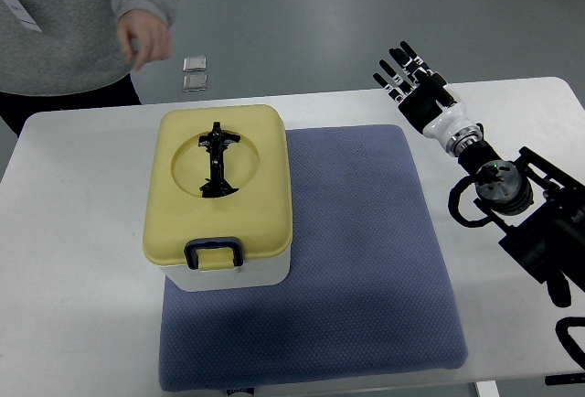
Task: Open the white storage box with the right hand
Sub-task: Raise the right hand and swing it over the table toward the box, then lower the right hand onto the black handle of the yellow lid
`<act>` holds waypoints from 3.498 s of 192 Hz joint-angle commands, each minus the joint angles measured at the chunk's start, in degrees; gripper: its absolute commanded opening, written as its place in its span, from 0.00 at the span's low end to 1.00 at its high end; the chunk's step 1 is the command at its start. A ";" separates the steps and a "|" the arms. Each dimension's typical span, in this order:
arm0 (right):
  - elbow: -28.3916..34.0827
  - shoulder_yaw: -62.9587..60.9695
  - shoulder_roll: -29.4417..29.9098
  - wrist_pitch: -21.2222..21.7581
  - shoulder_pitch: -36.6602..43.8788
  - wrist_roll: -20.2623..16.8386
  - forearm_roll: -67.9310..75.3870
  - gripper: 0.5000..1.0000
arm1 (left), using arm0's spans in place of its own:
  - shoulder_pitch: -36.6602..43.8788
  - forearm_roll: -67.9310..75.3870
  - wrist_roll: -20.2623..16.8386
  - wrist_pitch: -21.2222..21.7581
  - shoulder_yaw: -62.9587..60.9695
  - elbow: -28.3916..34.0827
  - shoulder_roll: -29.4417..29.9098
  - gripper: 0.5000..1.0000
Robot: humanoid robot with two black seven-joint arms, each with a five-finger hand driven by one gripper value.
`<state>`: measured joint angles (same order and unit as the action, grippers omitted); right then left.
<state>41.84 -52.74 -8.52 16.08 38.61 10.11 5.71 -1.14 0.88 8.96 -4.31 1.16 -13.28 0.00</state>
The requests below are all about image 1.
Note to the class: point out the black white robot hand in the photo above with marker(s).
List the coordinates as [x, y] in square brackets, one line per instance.
[425, 100]

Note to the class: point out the person's bare hand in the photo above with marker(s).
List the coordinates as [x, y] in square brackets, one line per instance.
[144, 38]

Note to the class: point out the yellow box lid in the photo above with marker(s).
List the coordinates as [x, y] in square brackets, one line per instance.
[220, 189]

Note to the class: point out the white storage box base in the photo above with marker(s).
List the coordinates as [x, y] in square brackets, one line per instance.
[255, 272]

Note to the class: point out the upper metal floor plate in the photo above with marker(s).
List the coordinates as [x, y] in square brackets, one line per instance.
[194, 63]

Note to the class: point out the metal floor plate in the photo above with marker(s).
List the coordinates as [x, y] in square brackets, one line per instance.
[194, 63]
[194, 82]

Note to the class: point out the person's grey sweater torso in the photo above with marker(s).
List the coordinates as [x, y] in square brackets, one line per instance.
[74, 48]

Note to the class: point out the lower metal floor plate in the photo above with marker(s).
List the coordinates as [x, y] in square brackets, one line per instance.
[194, 82]

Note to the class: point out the white name badge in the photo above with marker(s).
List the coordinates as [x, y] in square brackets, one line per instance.
[22, 16]

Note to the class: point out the blue padded mat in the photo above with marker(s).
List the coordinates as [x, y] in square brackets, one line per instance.
[367, 293]

